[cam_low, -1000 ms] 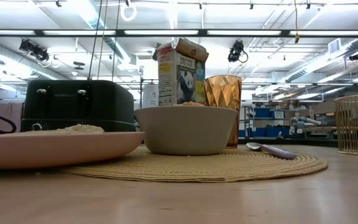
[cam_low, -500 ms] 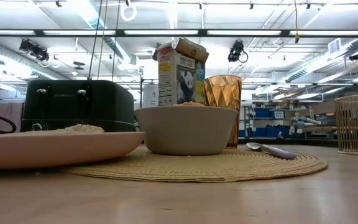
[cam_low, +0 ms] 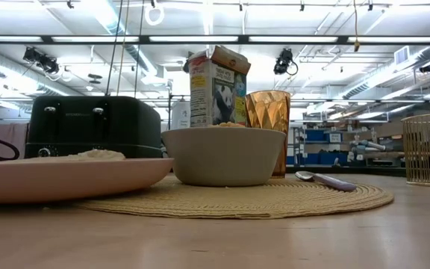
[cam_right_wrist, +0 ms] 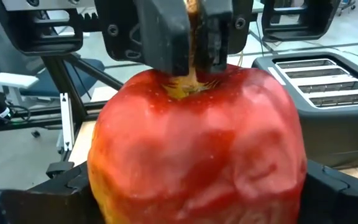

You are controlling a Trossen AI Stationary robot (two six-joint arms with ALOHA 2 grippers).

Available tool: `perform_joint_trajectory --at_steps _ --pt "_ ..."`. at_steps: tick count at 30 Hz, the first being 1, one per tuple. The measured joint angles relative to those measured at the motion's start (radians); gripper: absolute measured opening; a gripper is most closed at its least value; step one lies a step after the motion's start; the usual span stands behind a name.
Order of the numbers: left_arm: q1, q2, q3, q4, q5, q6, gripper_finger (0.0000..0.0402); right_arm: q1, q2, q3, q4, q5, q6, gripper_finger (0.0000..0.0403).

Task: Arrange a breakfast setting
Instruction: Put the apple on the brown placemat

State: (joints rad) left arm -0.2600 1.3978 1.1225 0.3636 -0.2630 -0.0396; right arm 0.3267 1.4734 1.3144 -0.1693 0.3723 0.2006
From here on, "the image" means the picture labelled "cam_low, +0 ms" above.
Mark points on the round cereal puffs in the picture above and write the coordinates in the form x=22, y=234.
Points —
x=226, y=125

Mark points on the beige bowl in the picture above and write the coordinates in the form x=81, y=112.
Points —
x=222, y=157

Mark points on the panda cereal box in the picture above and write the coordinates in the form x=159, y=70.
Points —
x=218, y=93

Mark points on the amber faceted cup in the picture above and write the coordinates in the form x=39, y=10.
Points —
x=269, y=112

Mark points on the toasted bagel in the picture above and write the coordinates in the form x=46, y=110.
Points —
x=95, y=154

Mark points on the pink plate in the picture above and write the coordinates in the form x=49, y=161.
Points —
x=69, y=179

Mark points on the clear container with red fruit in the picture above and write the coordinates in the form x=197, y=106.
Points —
x=429, y=149

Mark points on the white trash bin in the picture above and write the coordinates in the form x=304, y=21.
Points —
x=180, y=114

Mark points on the round woven placemat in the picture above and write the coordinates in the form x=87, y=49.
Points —
x=237, y=201

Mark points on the metal storage shelf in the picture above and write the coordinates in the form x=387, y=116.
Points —
x=316, y=158

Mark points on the black four-slot toaster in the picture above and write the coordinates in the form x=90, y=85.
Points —
x=88, y=123

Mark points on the black ceiling camera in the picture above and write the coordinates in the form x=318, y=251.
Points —
x=284, y=61
x=43, y=61

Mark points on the black overhead frame bar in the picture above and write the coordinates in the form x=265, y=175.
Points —
x=144, y=39

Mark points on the black table frame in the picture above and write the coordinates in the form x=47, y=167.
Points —
x=368, y=171

